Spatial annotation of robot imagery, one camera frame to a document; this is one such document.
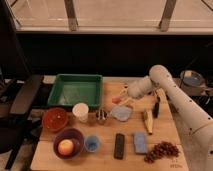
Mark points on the grey bowl on side table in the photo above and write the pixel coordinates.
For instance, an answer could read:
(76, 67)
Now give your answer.
(191, 78)

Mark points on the purple bowl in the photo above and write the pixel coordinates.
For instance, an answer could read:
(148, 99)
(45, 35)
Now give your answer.
(71, 134)

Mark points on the small metal cup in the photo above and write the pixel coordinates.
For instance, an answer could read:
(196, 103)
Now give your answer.
(101, 116)

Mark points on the white paper cup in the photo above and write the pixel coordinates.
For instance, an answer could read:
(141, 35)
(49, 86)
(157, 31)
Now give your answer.
(81, 111)

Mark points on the yellow apple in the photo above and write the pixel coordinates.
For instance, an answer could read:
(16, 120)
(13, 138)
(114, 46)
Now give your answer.
(65, 147)

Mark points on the light blue cloth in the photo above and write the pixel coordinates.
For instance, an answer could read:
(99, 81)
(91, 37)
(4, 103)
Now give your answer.
(121, 113)

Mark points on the black office chair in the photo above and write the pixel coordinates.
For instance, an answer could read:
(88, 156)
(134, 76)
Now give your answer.
(16, 127)

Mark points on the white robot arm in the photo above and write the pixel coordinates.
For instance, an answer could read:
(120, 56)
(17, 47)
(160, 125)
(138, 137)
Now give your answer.
(199, 121)

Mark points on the blue sponge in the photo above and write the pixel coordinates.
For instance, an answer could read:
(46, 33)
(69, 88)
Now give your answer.
(140, 143)

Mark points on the small blue cup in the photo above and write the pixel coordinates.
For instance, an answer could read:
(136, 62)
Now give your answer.
(91, 143)

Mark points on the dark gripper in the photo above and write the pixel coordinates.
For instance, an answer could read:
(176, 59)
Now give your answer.
(124, 98)

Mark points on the black remote control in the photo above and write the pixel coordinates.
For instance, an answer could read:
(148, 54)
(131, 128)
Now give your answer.
(119, 146)

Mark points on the red bowl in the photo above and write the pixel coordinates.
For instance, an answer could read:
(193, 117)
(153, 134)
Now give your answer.
(55, 119)

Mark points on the green plastic tray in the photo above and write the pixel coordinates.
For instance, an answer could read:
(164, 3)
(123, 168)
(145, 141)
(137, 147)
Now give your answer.
(70, 89)

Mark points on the bunch of red grapes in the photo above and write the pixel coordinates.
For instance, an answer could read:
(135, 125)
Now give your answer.
(160, 150)

